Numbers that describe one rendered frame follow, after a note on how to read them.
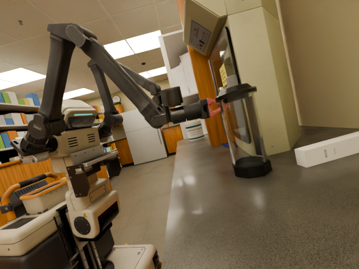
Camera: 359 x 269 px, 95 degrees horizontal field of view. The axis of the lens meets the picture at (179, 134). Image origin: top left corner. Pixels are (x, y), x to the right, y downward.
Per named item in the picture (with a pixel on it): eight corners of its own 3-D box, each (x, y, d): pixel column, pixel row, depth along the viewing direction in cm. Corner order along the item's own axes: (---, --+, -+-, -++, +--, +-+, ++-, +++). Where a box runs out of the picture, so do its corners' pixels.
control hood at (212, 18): (209, 55, 84) (204, 34, 83) (227, 15, 52) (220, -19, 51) (187, 61, 84) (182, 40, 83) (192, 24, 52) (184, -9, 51)
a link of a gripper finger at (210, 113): (221, 96, 63) (197, 101, 63) (227, 93, 56) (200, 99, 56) (225, 113, 64) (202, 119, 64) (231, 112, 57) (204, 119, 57)
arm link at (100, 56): (85, 43, 63) (62, 33, 53) (93, 31, 61) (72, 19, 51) (162, 127, 67) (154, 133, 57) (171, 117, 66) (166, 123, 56)
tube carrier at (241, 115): (264, 158, 51) (250, 89, 49) (279, 169, 41) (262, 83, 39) (228, 164, 53) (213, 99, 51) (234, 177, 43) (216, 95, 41)
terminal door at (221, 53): (227, 135, 87) (210, 58, 83) (252, 143, 56) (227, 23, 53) (226, 135, 87) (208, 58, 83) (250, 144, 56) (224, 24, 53)
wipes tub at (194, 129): (203, 136, 142) (198, 119, 140) (205, 138, 129) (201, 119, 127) (188, 140, 142) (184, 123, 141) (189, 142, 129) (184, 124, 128)
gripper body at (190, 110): (201, 101, 65) (182, 105, 65) (204, 98, 54) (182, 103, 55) (204, 118, 65) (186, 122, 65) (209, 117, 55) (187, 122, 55)
